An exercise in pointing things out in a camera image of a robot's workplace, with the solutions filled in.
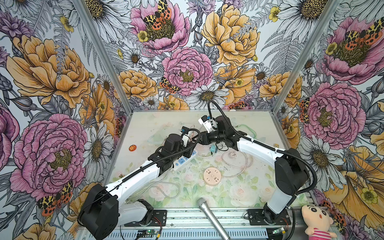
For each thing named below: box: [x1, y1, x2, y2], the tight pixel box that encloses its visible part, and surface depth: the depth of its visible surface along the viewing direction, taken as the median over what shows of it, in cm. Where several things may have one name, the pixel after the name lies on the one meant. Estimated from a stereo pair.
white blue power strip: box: [172, 149, 198, 171], surface depth 93 cm
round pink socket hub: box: [203, 167, 222, 187], surface depth 87 cm
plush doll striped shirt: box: [301, 204, 337, 240], surface depth 69 cm
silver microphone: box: [196, 197, 231, 240], surface depth 74 cm
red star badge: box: [128, 144, 137, 152], surface depth 102 cm
